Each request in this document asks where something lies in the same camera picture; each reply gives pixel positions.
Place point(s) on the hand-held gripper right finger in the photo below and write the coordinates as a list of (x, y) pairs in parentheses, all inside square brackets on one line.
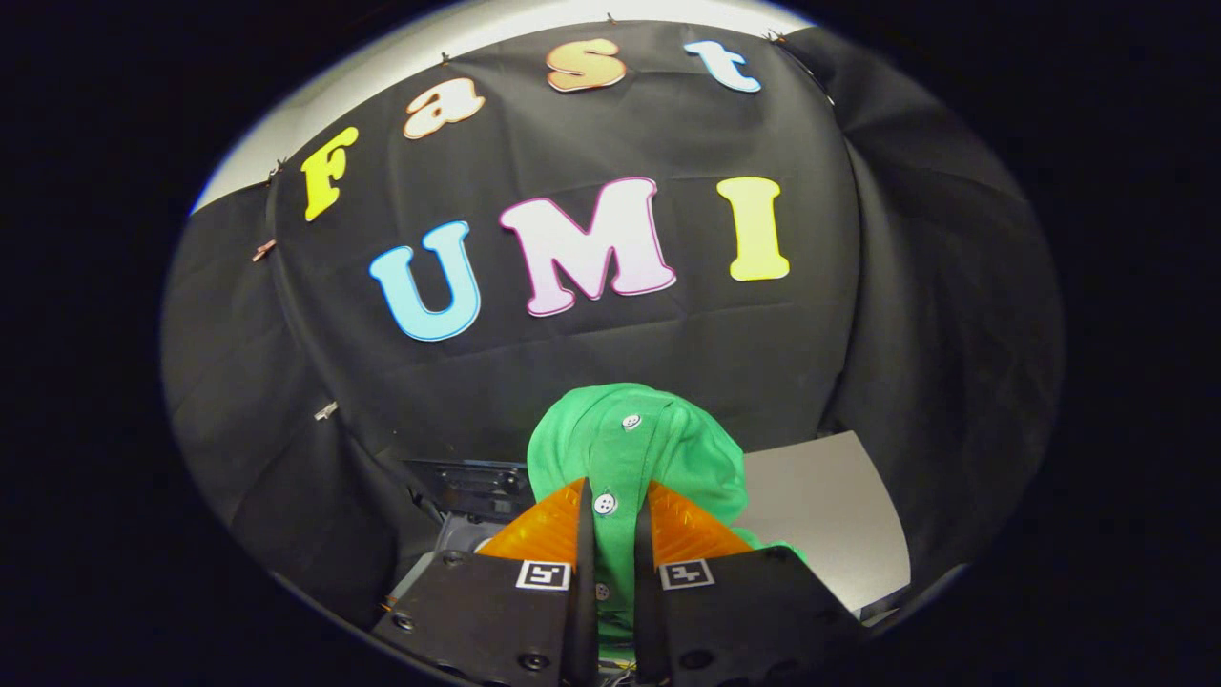
[(744, 620)]

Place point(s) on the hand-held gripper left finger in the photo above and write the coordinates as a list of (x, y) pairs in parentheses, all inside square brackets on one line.
[(496, 620)]

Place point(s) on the grey top-load washing machine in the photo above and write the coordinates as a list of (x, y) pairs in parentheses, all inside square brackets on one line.
[(477, 487)]

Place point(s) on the grey cabinet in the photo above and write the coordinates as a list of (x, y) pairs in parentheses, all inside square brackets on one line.
[(820, 515)]

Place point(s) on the copper clip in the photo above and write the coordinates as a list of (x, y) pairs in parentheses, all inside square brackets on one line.
[(264, 250)]

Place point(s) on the silver clip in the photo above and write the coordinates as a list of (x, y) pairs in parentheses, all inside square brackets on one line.
[(326, 410)]

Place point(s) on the black backdrop cloth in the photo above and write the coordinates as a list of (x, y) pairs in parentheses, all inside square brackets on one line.
[(572, 353)]

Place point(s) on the green polo shirt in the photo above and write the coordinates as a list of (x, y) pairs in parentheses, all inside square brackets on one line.
[(658, 448)]

